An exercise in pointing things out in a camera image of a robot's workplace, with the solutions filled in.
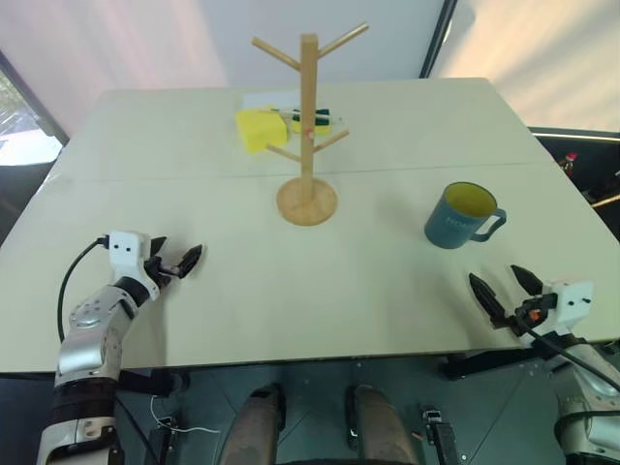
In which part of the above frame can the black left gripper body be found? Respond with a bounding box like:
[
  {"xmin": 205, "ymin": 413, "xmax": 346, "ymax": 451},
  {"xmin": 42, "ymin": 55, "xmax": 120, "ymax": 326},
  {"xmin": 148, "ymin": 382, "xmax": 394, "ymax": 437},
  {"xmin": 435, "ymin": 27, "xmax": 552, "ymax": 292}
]
[{"xmin": 142, "ymin": 256, "xmax": 181, "ymax": 293}]

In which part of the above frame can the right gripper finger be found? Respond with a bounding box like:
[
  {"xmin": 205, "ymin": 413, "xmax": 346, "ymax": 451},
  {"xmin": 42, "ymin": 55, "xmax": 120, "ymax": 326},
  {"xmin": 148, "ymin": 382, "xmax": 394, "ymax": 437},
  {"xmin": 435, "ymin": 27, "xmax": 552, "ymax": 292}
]
[
  {"xmin": 467, "ymin": 272, "xmax": 508, "ymax": 331},
  {"xmin": 510, "ymin": 263, "xmax": 545, "ymax": 297}
]

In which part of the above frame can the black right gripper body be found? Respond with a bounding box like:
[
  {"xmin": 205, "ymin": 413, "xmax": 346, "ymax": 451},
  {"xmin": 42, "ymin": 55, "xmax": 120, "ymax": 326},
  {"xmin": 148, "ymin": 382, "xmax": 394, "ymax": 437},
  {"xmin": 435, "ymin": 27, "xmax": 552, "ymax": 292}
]
[{"xmin": 502, "ymin": 292, "xmax": 558, "ymax": 336}]

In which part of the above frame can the blue mug yellow inside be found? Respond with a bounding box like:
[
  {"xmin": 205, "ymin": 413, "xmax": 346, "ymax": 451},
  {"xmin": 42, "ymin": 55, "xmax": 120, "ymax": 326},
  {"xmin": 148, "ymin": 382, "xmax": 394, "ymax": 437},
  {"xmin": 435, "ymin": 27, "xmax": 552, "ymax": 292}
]
[{"xmin": 423, "ymin": 181, "xmax": 509, "ymax": 251}]

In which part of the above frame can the wooden mug tree stand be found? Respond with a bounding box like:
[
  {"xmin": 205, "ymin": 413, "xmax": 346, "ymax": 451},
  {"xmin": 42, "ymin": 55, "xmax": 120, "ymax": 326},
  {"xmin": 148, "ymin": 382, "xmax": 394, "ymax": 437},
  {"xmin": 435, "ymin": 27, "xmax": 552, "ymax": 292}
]
[{"xmin": 250, "ymin": 21, "xmax": 370, "ymax": 228}]

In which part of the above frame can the yellow sponge block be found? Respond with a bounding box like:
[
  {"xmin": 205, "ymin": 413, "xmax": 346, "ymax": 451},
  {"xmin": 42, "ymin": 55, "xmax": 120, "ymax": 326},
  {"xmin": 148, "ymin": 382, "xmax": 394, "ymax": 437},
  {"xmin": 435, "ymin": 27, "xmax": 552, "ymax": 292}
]
[{"xmin": 234, "ymin": 104, "xmax": 292, "ymax": 155}]

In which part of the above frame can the dark brown rounded shape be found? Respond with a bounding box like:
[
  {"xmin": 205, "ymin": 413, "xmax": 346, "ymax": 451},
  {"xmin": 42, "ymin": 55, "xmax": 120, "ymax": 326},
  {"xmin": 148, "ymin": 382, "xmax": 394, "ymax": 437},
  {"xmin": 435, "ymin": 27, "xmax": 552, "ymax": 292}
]
[
  {"xmin": 344, "ymin": 384, "xmax": 421, "ymax": 465},
  {"xmin": 219, "ymin": 384, "xmax": 288, "ymax": 465}
]

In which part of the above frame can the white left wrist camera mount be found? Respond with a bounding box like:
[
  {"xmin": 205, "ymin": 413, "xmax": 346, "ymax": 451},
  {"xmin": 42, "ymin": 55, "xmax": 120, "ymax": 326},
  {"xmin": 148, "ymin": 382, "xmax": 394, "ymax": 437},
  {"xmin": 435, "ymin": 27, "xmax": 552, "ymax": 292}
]
[{"xmin": 107, "ymin": 231, "xmax": 160, "ymax": 299}]

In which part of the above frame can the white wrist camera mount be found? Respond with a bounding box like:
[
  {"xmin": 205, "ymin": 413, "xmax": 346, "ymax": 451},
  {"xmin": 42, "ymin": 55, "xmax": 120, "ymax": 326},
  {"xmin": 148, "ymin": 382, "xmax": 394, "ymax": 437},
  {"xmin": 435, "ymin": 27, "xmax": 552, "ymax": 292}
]
[
  {"xmin": 528, "ymin": 277, "xmax": 596, "ymax": 348},
  {"xmin": 107, "ymin": 231, "xmax": 160, "ymax": 299}
]

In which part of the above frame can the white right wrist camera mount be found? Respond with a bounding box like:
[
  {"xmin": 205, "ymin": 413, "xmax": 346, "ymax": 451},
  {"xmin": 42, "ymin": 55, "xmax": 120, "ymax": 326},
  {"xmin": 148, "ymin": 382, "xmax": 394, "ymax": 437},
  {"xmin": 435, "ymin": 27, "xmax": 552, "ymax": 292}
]
[{"xmin": 528, "ymin": 277, "xmax": 596, "ymax": 348}]

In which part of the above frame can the black table frame bar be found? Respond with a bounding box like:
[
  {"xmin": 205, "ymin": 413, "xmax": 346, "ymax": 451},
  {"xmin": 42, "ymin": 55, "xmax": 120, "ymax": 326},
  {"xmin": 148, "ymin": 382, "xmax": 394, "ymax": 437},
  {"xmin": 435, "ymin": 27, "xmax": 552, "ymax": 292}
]
[
  {"xmin": 117, "ymin": 369, "xmax": 191, "ymax": 398},
  {"xmin": 439, "ymin": 349, "xmax": 539, "ymax": 380}
]

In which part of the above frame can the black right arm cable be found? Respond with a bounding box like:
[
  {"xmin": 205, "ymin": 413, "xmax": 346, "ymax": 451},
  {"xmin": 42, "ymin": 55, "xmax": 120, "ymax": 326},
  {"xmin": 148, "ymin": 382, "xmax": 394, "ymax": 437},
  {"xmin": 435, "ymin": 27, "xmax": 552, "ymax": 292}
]
[{"xmin": 512, "ymin": 315, "xmax": 620, "ymax": 389}]

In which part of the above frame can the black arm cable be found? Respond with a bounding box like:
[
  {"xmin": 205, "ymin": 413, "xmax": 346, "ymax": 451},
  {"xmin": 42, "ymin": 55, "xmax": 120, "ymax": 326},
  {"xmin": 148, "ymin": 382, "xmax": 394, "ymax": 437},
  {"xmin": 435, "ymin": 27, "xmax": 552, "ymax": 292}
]
[
  {"xmin": 512, "ymin": 315, "xmax": 620, "ymax": 389},
  {"xmin": 56, "ymin": 235, "xmax": 110, "ymax": 344}
]

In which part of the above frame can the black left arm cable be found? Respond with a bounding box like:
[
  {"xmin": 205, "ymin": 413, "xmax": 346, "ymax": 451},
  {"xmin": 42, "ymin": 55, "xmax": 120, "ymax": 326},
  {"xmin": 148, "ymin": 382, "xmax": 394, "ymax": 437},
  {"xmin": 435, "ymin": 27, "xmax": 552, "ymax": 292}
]
[{"xmin": 56, "ymin": 235, "xmax": 110, "ymax": 344}]

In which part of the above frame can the black strap with buckle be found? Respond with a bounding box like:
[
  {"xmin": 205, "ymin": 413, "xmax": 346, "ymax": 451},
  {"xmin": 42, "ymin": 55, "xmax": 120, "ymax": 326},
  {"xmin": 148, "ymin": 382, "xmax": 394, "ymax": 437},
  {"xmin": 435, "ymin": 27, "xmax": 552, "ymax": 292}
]
[{"xmin": 418, "ymin": 405, "xmax": 459, "ymax": 465}]

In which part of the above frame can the thin white wire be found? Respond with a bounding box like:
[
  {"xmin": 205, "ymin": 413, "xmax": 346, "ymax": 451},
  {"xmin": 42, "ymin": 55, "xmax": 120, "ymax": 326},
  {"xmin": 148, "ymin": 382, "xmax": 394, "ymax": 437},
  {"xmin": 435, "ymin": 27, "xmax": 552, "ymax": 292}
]
[{"xmin": 149, "ymin": 394, "xmax": 220, "ymax": 436}]

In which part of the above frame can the dark window frame bar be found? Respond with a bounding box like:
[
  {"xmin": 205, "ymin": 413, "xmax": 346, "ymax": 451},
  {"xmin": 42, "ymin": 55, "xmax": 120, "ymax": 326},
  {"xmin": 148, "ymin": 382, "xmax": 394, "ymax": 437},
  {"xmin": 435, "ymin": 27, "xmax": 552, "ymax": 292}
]
[{"xmin": 0, "ymin": 46, "xmax": 70, "ymax": 147}]

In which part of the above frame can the black window frame post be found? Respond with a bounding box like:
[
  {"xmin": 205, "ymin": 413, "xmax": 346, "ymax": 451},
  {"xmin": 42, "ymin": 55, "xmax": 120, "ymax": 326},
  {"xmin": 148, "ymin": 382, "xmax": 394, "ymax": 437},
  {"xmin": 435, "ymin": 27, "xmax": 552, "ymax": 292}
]
[{"xmin": 418, "ymin": 0, "xmax": 459, "ymax": 78}]

